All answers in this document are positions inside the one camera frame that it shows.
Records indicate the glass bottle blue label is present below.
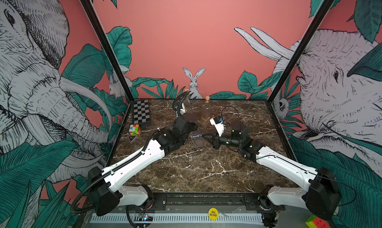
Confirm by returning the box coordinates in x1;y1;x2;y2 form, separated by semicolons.
190;122;205;147

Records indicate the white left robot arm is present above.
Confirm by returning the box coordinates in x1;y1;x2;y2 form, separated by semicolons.
88;113;198;217

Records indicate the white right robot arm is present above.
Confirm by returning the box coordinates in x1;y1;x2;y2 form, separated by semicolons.
202;130;341;221

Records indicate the glass bottle yellow price label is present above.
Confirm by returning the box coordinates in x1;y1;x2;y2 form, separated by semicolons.
183;89;194;114

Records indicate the black white chessboard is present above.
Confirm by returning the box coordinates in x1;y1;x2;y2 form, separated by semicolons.
132;99;151;127

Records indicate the colourful rubiks cube on table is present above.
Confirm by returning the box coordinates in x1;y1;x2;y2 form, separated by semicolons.
129;124;141;136

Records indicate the yellow round big blind sticker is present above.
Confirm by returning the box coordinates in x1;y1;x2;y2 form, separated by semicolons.
208;208;219;221

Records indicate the colourful cube bottom right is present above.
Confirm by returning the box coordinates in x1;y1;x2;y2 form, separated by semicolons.
305;215;330;228

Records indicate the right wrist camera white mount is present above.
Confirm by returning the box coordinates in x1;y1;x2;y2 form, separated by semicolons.
210;116;225;136

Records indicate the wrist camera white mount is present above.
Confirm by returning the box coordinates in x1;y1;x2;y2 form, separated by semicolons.
178;103;187;115
210;116;225;136

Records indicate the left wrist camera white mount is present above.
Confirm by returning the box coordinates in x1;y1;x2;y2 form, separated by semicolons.
178;103;187;115

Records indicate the black corrugated left cable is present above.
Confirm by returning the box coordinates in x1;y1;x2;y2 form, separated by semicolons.
70;90;190;214

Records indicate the thin black right cable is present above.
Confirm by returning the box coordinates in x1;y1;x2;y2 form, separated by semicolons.
220;105;241;133

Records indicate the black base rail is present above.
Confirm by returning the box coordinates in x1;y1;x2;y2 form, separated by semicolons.
128;192;286;213

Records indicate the white perforated cable tray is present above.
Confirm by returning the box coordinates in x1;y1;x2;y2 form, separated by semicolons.
90;213;263;225

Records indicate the black left frame post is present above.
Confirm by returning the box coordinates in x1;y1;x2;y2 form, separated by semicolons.
80;0;134;102

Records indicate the black frame post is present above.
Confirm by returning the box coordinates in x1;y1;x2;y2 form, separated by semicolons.
80;0;134;102
267;0;335;104

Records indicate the black right frame post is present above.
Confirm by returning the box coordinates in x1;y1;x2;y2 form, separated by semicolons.
267;0;335;104

